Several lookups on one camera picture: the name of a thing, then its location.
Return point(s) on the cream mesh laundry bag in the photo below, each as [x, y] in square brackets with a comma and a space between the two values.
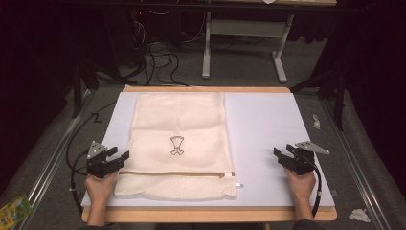
[178, 127]

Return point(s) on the dark metal stand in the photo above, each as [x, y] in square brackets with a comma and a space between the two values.
[83, 86]
[332, 92]

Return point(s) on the metal floor rail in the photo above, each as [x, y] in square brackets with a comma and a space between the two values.
[54, 159]
[351, 166]

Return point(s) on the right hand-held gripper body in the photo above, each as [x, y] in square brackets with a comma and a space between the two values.
[303, 159]

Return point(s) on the crumpled white tissue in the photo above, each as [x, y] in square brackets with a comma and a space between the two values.
[359, 215]

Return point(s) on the person's right hand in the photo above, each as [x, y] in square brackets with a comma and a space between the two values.
[300, 187]

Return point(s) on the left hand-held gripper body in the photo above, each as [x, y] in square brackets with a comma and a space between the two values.
[97, 161]

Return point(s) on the white metal desk frame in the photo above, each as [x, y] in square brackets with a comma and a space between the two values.
[245, 28]

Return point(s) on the green printed packet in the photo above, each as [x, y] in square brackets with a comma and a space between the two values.
[14, 212]

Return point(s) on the crumpled clear plastic scrap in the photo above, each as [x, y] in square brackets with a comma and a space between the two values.
[316, 122]

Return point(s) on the person's left hand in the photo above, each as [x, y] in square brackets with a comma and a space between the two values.
[99, 188]

